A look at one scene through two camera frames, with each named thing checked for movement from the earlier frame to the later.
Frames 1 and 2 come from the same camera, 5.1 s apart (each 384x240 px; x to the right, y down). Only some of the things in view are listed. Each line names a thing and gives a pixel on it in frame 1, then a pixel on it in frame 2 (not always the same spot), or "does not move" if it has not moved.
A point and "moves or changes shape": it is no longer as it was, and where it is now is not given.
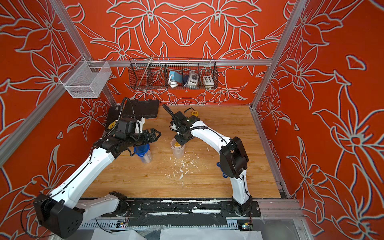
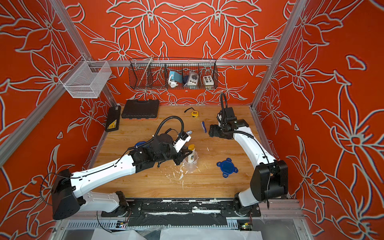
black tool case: (147, 108) does not move
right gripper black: (181, 142) to (215, 130)
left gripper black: (147, 139) to (181, 155)
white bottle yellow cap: (177, 145) moves or changes shape
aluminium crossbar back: (180, 63) does not move
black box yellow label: (113, 116) does not move
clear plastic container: (178, 149) moves or changes shape
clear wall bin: (86, 79) does not move
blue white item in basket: (174, 77) does not move
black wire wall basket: (172, 73) does not move
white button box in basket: (208, 80) does not move
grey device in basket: (193, 79) does not move
